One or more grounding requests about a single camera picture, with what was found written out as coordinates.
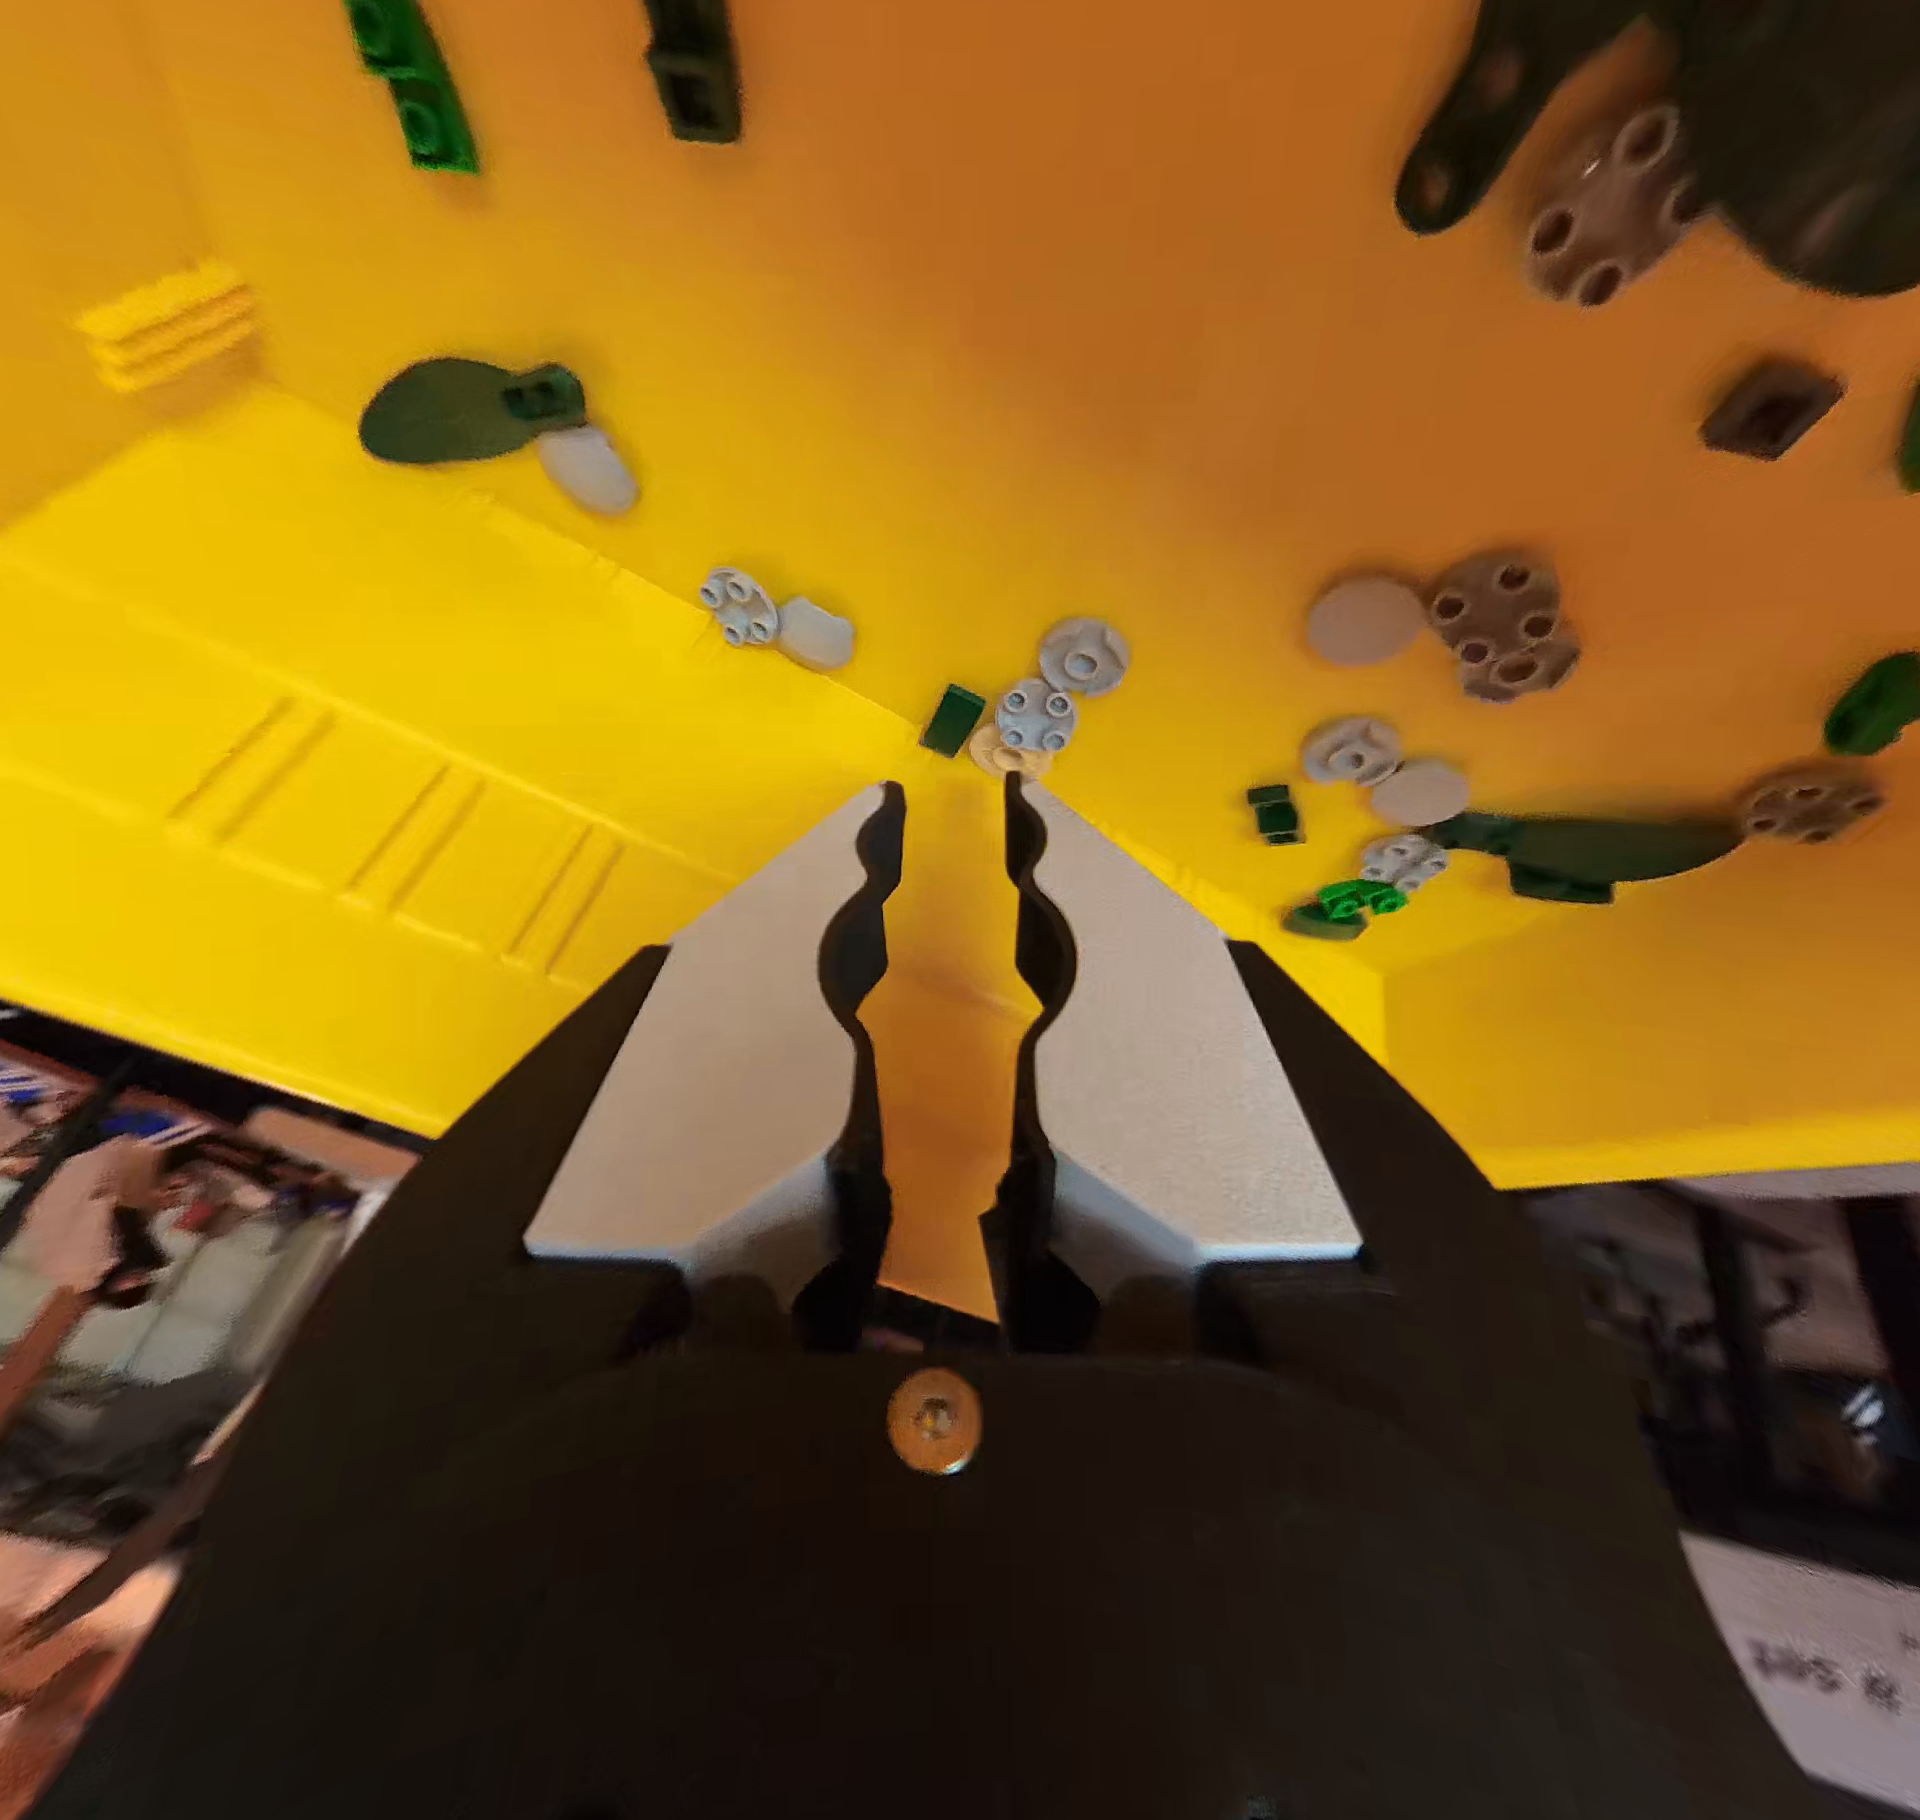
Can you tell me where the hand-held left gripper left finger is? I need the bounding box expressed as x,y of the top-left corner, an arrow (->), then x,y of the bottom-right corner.
522,783 -> 907,1354

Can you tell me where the bright green lego plate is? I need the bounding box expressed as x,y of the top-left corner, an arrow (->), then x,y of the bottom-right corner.
338,0 -> 481,177

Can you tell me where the dark brown lego piece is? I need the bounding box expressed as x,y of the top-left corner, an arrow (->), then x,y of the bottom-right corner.
1699,358 -> 1846,463

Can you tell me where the yellow plastic bin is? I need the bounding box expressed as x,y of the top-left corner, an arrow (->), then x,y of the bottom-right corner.
0,0 -> 1920,1187

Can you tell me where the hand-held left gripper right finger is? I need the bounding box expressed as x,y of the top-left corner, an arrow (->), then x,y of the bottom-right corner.
978,770 -> 1366,1358

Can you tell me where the tan round lego plate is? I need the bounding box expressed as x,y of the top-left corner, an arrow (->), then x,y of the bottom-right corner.
1426,549 -> 1581,704
1525,102 -> 1713,310
1738,762 -> 1886,847

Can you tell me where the dark green lego plate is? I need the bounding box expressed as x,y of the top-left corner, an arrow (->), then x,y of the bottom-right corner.
618,0 -> 747,146

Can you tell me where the tan round lego tile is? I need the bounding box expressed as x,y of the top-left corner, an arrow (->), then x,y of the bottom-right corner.
1367,760 -> 1474,830
1306,575 -> 1430,667

